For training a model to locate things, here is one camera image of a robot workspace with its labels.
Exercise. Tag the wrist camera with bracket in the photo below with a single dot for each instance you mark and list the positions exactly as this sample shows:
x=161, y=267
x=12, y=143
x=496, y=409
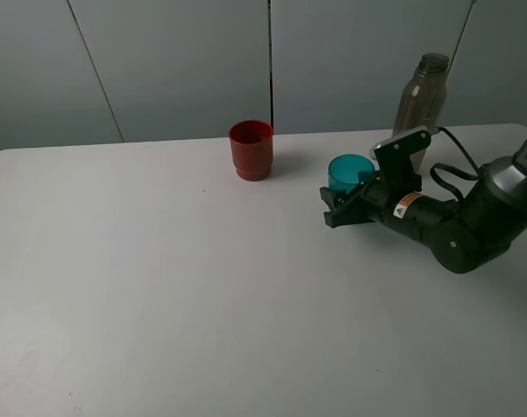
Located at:
x=397, y=175

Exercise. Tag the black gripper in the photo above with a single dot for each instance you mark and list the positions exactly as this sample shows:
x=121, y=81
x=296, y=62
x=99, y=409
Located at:
x=368, y=202

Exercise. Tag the smoky transparent water bottle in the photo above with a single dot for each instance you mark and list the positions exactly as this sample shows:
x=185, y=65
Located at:
x=424, y=95

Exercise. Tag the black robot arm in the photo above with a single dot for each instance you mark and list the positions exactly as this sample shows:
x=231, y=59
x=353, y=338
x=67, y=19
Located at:
x=487, y=213

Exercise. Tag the teal translucent plastic cup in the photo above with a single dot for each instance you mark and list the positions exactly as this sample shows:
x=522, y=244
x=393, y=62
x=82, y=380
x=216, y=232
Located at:
x=343, y=171

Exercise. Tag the red plastic cup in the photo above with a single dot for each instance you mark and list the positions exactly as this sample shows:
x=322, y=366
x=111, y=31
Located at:
x=251, y=144

